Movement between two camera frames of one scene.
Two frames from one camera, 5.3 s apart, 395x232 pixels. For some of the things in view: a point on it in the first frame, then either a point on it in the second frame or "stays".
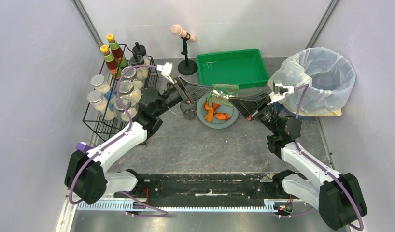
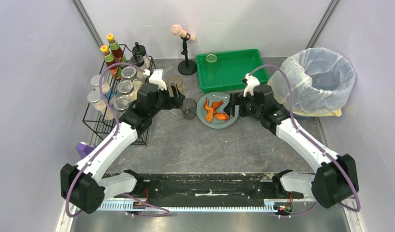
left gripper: x=180 y=90 → x=171 y=98
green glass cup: x=222 y=94 → x=211 y=58
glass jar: x=132 y=108 stays
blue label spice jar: x=98 y=81 stays
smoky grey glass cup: x=189 y=110 stays
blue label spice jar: x=100 y=102 stays
